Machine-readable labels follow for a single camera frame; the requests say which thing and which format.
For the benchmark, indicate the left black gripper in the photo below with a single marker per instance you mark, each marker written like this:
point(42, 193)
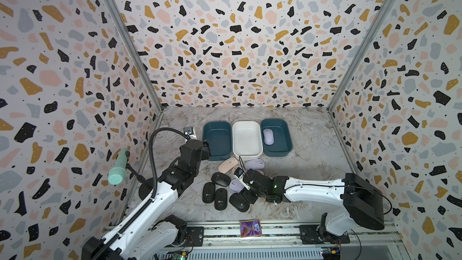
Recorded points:
point(207, 151)

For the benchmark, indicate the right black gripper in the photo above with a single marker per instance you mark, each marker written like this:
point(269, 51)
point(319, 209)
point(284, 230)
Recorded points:
point(248, 197)

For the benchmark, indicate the purple mouse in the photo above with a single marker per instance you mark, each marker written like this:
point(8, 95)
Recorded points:
point(236, 186)
point(256, 164)
point(268, 136)

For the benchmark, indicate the purple mouse front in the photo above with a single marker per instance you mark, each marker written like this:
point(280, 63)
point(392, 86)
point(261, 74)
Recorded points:
point(236, 186)

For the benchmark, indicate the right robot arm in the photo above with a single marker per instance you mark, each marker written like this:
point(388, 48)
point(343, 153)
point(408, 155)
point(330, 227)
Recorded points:
point(357, 202)

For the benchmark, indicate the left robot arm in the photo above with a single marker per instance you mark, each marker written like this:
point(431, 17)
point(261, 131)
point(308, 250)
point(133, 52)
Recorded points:
point(144, 209)

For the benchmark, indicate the left teal storage box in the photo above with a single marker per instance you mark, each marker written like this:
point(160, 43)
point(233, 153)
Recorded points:
point(218, 134)

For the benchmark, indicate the teal storage box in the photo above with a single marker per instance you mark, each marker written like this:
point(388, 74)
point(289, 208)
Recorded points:
point(218, 134)
point(282, 138)

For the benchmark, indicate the right teal storage box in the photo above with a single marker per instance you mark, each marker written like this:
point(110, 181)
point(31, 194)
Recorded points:
point(282, 138)

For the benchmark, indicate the white storage box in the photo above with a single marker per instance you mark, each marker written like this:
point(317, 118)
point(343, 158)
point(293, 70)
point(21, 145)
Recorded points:
point(247, 140)

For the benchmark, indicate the pink mouse back left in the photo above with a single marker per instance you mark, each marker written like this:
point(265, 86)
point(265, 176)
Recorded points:
point(227, 165)

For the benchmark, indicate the black mouse upper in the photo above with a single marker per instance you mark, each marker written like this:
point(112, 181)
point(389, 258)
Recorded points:
point(221, 179)

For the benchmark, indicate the black mouse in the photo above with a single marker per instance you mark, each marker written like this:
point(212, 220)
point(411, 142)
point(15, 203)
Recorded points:
point(208, 193)
point(220, 201)
point(221, 179)
point(238, 202)

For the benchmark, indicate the black mouse right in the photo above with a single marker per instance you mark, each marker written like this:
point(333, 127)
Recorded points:
point(238, 202)

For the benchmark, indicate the colourful small card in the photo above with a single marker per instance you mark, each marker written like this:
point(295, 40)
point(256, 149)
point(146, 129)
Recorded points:
point(250, 228)

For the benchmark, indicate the black mouse far left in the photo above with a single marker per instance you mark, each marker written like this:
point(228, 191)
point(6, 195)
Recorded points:
point(208, 193)

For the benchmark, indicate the black mouse middle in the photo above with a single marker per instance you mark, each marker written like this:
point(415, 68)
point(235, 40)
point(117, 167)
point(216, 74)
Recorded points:
point(220, 201)

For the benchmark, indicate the mint green bottle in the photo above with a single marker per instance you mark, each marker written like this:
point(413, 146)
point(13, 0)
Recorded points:
point(118, 173)

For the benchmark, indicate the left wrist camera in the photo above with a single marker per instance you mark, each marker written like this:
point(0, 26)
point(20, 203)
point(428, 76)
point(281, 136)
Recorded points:
point(190, 132)

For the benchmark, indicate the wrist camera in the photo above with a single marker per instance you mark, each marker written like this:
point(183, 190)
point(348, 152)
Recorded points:
point(239, 173)
point(190, 132)

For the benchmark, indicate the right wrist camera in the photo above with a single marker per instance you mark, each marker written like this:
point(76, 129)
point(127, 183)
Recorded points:
point(239, 173)

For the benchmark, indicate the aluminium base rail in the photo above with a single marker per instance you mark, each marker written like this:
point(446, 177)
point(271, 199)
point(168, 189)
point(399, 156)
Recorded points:
point(278, 240)

